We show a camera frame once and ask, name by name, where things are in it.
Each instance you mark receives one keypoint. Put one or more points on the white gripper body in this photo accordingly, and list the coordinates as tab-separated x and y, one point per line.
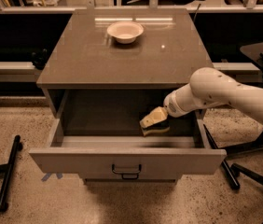
171	105

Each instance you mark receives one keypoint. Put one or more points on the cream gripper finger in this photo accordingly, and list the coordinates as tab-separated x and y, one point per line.
157	115

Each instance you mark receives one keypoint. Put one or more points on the green yellow sponge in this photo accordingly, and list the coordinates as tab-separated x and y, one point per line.
156	128

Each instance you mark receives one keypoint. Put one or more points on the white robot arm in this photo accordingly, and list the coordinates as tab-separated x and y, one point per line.
207	88

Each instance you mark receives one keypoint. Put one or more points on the open grey top drawer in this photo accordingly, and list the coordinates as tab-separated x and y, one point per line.
95	129

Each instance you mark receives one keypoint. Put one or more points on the grey drawer cabinet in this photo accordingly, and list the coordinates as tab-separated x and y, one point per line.
163	57

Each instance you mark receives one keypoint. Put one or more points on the white paper bowl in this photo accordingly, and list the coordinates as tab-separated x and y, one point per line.
125	32

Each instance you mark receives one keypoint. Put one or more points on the black stand legs right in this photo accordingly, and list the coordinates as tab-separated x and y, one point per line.
233	171

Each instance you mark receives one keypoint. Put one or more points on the blue tape mark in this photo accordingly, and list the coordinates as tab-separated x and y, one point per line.
47	176

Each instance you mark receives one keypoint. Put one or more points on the black stand leg left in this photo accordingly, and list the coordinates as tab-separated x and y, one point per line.
6	171

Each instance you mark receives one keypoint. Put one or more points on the black drawer handle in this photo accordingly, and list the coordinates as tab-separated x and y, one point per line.
127	173

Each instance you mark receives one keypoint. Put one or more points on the black clamp on rail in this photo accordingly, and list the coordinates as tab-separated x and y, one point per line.
39	59

